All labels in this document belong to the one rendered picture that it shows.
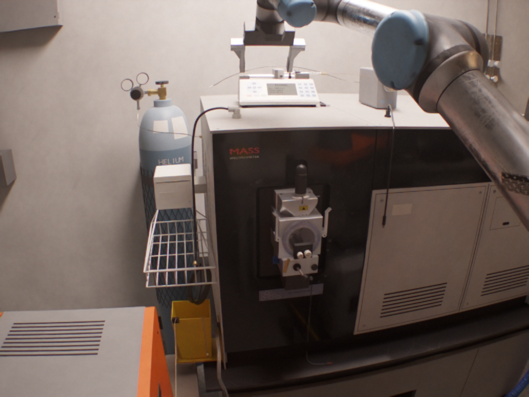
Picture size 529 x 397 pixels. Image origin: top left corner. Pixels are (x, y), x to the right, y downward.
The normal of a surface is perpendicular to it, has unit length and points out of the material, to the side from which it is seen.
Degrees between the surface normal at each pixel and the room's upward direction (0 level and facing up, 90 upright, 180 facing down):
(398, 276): 90
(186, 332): 93
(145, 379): 0
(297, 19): 124
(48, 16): 90
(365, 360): 0
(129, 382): 0
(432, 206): 90
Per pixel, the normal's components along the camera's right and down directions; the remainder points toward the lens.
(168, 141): 0.33, 0.27
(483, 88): -0.19, -0.44
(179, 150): 0.66, 0.27
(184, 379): 0.00, -0.93
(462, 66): 0.07, 0.22
